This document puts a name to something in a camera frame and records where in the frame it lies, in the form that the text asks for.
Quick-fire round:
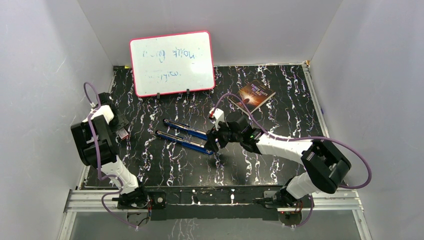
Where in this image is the small red staple box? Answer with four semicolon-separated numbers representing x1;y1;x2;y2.
116;128;130;140

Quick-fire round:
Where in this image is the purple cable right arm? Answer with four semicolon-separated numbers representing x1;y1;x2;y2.
208;93;373;229

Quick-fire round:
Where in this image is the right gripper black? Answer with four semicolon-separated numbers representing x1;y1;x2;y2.
203;117;242;154

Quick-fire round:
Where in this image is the whiteboard with pink frame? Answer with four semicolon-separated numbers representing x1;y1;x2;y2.
129;31;216;98

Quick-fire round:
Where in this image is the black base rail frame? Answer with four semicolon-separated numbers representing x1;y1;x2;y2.
113;185;306;225

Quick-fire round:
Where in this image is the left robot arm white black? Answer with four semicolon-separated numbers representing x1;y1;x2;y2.
70;92;150;209

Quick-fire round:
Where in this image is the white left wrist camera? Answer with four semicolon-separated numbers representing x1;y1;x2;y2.
89;105;115;125

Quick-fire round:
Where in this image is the paperback book orange cover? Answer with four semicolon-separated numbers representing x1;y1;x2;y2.
229;80;276;115

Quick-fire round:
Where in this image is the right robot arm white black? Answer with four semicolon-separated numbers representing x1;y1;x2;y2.
205;108;352;208

